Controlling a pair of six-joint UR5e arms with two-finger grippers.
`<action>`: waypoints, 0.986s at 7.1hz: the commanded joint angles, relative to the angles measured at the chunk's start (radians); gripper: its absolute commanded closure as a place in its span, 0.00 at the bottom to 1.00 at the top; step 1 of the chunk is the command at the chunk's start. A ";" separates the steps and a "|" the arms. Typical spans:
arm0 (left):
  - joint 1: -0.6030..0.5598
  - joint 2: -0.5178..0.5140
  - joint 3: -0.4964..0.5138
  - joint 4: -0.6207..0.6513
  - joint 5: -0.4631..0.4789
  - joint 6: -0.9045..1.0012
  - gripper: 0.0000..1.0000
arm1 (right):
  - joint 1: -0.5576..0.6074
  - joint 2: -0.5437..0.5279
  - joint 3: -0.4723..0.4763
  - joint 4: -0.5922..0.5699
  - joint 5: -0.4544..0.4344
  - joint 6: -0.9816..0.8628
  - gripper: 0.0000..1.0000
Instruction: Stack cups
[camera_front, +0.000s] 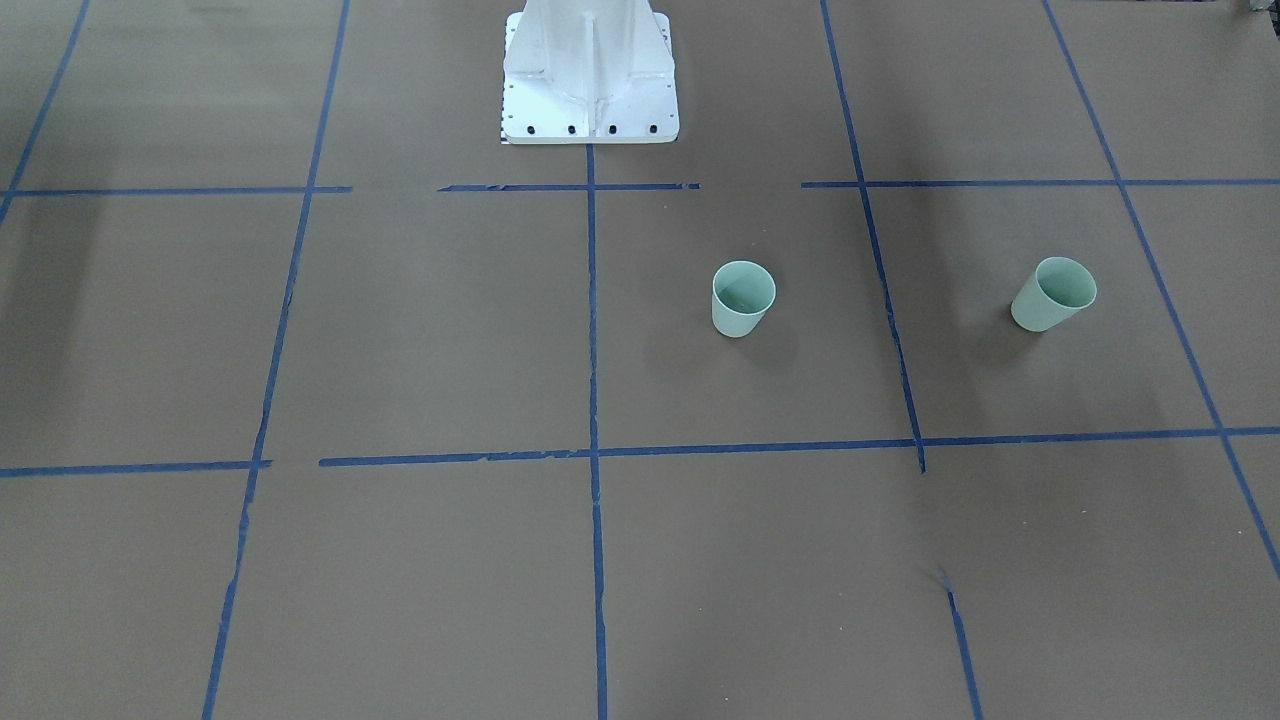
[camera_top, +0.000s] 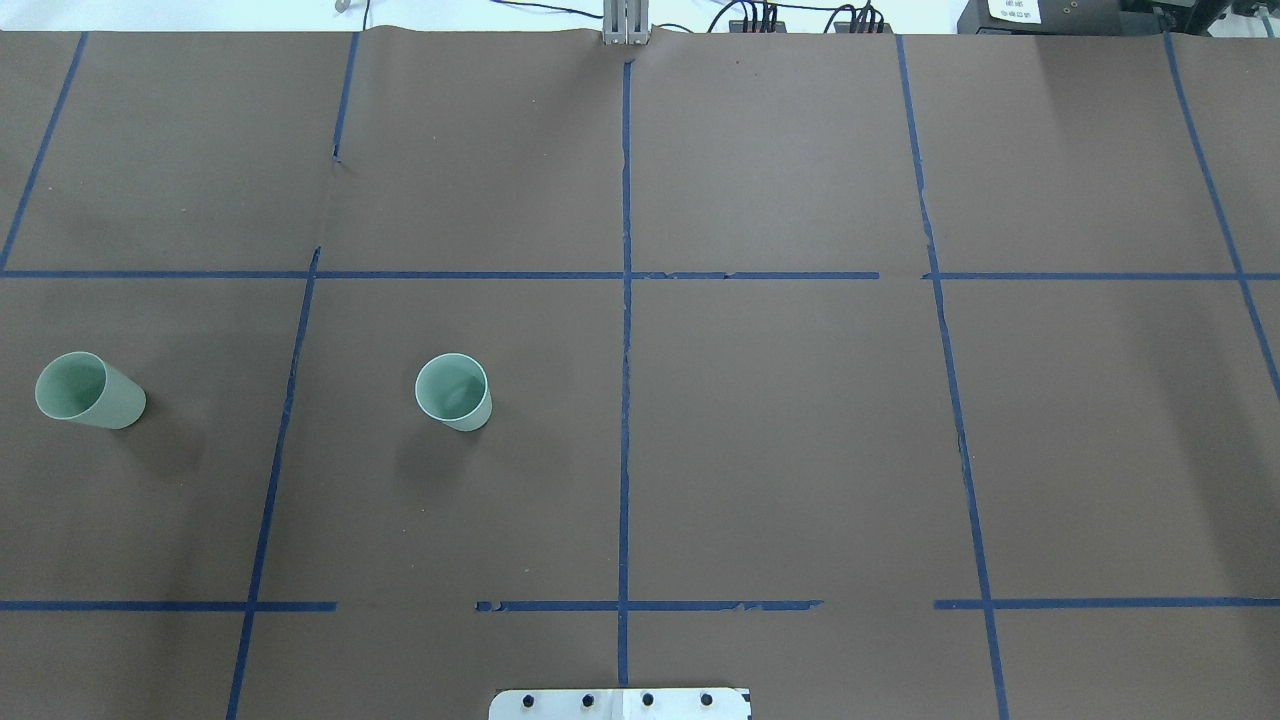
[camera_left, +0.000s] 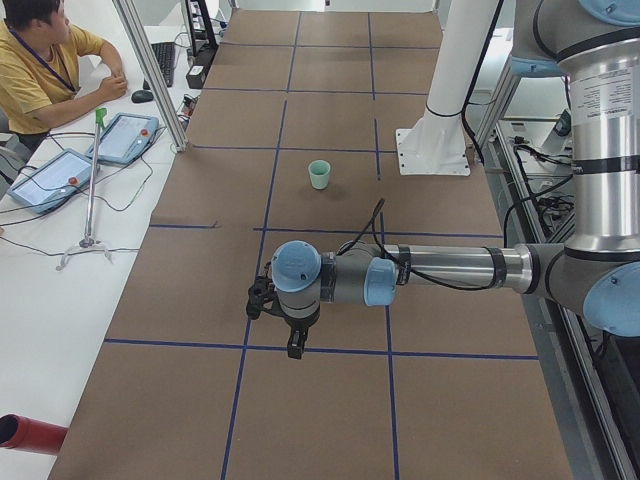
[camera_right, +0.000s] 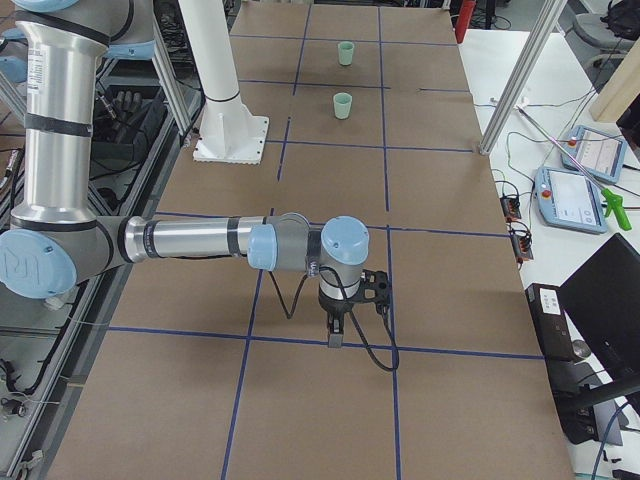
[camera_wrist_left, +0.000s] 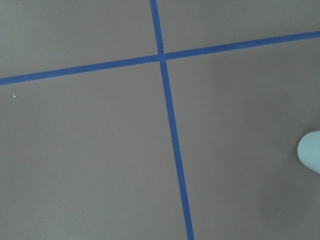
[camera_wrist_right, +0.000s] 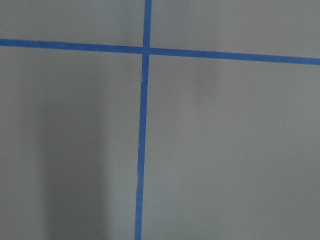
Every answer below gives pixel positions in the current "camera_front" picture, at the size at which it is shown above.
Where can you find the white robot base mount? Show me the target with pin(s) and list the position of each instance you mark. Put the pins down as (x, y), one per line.
(588, 72)

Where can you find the mint green cup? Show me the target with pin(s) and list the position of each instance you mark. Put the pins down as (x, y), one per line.
(742, 293)
(1056, 290)

